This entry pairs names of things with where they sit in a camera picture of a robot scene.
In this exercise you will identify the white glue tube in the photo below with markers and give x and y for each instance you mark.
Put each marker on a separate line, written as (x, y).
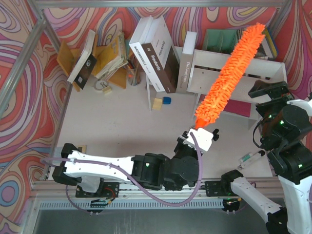
(249, 159)

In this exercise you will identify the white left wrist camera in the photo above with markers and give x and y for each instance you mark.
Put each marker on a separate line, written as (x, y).
(203, 137)

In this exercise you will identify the black binder clip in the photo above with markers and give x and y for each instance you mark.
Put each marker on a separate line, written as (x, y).
(215, 134)

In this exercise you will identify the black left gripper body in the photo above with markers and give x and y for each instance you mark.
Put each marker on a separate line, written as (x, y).
(215, 132)

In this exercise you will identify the beige digital timer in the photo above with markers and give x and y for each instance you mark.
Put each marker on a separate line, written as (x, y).
(82, 148)

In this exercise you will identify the yellow sticky note pad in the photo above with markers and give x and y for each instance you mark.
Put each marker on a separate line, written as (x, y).
(157, 104)

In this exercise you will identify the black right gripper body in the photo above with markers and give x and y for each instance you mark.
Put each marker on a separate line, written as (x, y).
(272, 90)

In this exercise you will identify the white black leaning book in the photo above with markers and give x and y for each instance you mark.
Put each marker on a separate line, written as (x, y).
(84, 62)

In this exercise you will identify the grey upright book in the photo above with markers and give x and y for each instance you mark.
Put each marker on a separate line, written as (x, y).
(186, 61)

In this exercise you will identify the clear pen cup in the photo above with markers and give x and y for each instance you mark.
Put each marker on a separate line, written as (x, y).
(133, 76)

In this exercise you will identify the blue small cube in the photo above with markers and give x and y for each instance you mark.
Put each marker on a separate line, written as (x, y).
(166, 100)

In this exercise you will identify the orange microfiber duster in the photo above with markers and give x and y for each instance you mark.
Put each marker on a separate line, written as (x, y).
(221, 90)

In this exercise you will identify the teal file organizer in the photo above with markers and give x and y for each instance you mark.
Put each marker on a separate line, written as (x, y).
(224, 41)

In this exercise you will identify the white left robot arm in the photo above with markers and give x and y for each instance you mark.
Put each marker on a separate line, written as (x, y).
(150, 171)

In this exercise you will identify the magenta folder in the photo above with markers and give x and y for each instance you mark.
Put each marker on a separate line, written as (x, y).
(238, 107)

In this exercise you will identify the white wooden bookshelf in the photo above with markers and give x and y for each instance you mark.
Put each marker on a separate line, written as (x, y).
(206, 68)

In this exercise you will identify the large white brown book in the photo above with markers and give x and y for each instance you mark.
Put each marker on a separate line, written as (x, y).
(154, 49)

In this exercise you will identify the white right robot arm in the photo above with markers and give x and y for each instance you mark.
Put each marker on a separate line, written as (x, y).
(285, 122)

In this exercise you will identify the wooden book stand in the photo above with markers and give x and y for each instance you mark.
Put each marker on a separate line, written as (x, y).
(65, 58)

